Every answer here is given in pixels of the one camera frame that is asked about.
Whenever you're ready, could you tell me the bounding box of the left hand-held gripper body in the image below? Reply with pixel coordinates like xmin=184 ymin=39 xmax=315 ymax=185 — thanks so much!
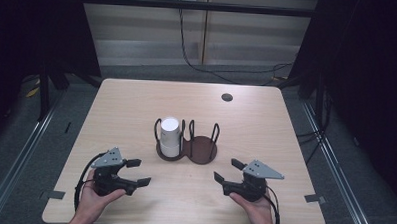
xmin=90 ymin=145 xmax=139 ymax=198

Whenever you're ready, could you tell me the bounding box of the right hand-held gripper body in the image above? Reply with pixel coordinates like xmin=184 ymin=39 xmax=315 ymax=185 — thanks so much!
xmin=221 ymin=158 xmax=286 ymax=203

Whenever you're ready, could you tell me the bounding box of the dark brown double cup holder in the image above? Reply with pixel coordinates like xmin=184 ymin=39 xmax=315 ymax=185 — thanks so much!
xmin=152 ymin=116 xmax=221 ymax=167

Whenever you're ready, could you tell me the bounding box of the white paper cup with print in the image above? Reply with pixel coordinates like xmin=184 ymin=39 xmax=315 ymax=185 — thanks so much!
xmin=159 ymin=116 xmax=182 ymax=148

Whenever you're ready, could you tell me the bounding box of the person's right hand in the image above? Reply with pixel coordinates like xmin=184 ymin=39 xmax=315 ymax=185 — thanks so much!
xmin=228 ymin=189 xmax=279 ymax=224

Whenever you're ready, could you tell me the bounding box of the person's left hand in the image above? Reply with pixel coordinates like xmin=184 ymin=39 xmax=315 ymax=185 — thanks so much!
xmin=76 ymin=169 xmax=128 ymax=224

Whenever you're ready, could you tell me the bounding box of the grey tape piece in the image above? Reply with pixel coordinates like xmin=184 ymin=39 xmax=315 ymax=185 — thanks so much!
xmin=303 ymin=193 xmax=327 ymax=205
xmin=38 ymin=189 xmax=67 ymax=201

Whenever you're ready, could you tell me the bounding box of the black stand leg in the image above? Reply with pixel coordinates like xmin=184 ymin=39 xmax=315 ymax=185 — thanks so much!
xmin=36 ymin=70 xmax=53 ymax=123

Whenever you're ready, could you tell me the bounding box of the yellow floor marker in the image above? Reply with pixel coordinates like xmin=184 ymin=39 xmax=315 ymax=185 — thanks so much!
xmin=25 ymin=85 xmax=41 ymax=99

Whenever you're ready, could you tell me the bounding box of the black curtain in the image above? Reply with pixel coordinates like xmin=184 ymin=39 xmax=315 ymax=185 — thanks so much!
xmin=282 ymin=0 xmax=397 ymax=210
xmin=0 ymin=0 xmax=105 ymax=153

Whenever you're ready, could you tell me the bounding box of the black horizontal bar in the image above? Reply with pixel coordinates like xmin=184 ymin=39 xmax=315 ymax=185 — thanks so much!
xmin=79 ymin=0 xmax=319 ymax=19

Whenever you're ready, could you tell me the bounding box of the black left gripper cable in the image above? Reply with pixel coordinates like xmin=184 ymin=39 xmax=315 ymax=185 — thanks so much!
xmin=73 ymin=150 xmax=108 ymax=214

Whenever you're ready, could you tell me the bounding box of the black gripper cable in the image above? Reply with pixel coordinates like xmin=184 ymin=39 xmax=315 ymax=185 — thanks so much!
xmin=73 ymin=150 xmax=108 ymax=214
xmin=264 ymin=184 xmax=283 ymax=224

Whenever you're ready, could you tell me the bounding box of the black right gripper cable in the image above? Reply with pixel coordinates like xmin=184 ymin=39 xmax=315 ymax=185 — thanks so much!
xmin=264 ymin=184 xmax=283 ymax=224

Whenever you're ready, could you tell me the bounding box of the bundle of black floor cables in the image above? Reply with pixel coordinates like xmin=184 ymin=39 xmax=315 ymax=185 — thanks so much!
xmin=296 ymin=90 xmax=333 ymax=167

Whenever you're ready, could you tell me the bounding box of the metal floor rail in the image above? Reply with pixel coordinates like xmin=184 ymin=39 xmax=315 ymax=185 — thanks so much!
xmin=0 ymin=93 xmax=64 ymax=224
xmin=297 ymin=101 xmax=382 ymax=224

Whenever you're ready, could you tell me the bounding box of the long black floor cable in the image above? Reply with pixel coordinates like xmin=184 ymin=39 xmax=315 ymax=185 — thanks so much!
xmin=174 ymin=7 xmax=296 ymax=88

